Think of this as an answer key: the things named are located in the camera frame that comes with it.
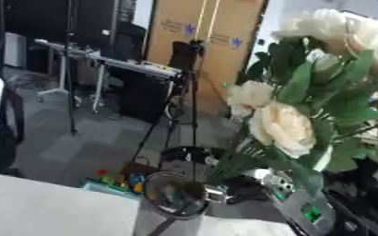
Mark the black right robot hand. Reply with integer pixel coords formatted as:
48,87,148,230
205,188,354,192
161,146,279,205

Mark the cream artificial rose bouquet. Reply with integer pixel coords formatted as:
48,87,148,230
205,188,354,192
205,8,378,197

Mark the silver metal vase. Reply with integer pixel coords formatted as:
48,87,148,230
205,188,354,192
132,171,215,236

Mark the brown bag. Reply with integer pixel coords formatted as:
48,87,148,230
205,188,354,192
118,156,160,179

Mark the black cabinet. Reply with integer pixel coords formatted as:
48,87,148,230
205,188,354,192
106,65,175,124

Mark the silver table with white legs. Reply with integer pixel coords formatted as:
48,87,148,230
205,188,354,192
32,38,184,115

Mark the tan cardboard board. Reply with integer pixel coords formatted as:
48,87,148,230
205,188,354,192
142,0,268,115

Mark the black light stand pole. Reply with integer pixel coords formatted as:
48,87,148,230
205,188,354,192
61,0,79,136

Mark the white box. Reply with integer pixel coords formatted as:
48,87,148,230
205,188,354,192
3,31,28,69

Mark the black camera tripod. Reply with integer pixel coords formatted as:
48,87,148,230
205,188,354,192
129,39,214,183

